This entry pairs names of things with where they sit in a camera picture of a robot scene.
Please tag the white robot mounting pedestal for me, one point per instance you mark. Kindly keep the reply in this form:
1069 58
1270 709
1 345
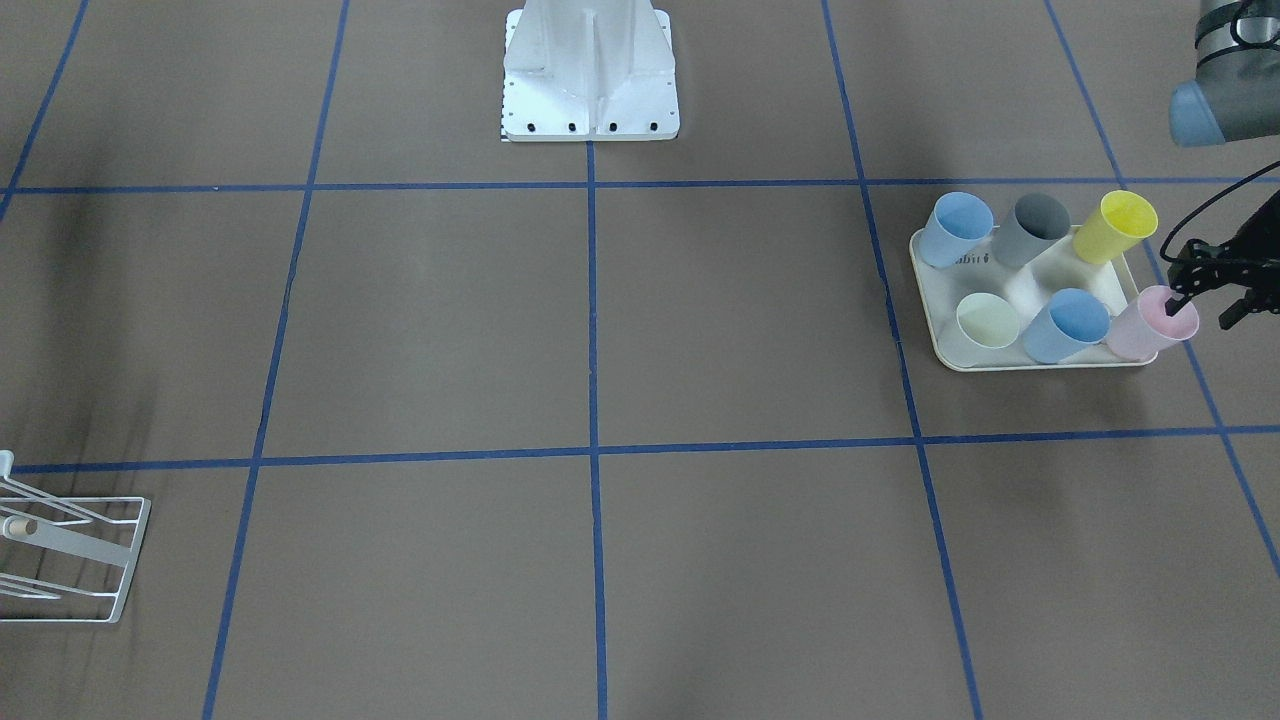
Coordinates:
589 71

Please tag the cream plastic tray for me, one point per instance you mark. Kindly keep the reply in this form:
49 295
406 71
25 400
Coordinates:
1024 290

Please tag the light blue plastic cup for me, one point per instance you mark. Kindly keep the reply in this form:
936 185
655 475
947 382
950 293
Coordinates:
958 222

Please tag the grey plastic cup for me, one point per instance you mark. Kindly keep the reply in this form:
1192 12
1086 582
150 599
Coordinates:
1033 225

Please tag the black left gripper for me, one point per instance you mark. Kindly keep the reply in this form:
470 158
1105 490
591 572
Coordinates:
1262 241

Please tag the white wire cup rack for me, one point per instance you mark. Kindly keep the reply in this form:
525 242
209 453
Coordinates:
68 560

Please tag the pale green plastic cup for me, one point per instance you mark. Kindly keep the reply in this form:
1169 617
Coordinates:
988 321

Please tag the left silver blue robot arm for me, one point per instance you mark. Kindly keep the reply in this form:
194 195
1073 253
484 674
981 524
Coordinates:
1233 97

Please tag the yellow plastic cup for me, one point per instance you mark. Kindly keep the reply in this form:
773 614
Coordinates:
1121 220

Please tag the pink plastic cup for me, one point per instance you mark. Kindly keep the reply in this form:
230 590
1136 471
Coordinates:
1145 326

